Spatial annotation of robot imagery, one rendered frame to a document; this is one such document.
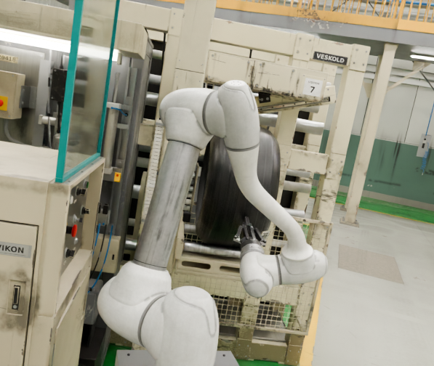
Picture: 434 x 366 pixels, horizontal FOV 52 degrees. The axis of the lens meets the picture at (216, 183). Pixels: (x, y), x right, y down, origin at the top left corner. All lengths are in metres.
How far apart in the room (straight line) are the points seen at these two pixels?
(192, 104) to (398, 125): 10.09
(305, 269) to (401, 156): 9.79
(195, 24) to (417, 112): 9.62
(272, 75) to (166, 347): 1.47
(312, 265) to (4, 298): 0.92
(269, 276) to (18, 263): 0.75
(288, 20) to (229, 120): 6.40
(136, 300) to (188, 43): 1.12
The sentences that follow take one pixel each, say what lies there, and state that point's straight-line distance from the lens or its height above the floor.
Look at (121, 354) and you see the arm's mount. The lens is 1.46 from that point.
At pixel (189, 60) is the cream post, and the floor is 1.70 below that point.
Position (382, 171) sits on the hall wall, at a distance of 11.19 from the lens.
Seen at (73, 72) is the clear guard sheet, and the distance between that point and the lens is 1.18.
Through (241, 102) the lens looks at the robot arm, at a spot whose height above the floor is 1.55.
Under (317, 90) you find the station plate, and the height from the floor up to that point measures 1.69.
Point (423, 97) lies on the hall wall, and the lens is 11.33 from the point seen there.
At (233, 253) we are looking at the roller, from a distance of 2.00.
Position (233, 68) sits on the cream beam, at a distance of 2.22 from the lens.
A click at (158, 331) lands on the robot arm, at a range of 1.21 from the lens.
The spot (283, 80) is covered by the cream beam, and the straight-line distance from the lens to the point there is 2.26.
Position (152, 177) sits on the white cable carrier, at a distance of 1.99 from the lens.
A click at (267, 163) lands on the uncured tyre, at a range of 1.84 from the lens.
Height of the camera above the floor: 1.54
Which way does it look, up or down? 10 degrees down
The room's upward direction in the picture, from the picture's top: 10 degrees clockwise
